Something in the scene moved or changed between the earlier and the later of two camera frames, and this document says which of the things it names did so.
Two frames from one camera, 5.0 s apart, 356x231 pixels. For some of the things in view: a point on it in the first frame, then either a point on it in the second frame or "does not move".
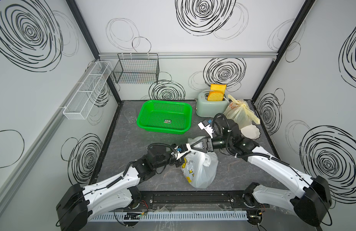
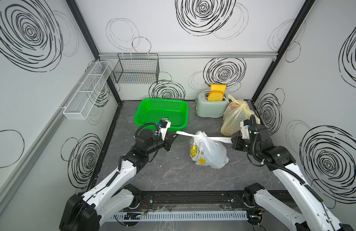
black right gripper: (207, 144) -> (235, 143)
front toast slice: (215, 96) does not move
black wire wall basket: (137, 68) does not move
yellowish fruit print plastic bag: (239, 110) does not move
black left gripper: (178, 162) -> (167, 142)
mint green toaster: (209, 109) does not move
